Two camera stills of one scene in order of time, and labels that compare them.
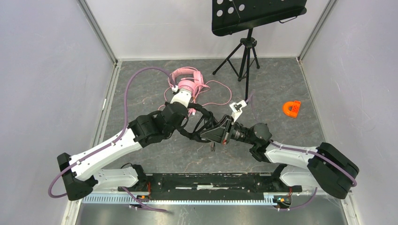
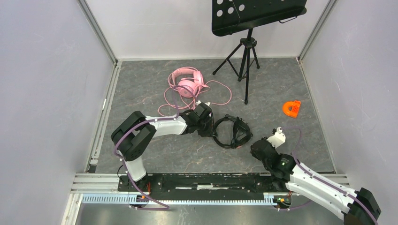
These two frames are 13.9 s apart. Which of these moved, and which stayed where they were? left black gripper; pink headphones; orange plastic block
Moved: left black gripper
Stayed: pink headphones; orange plastic block
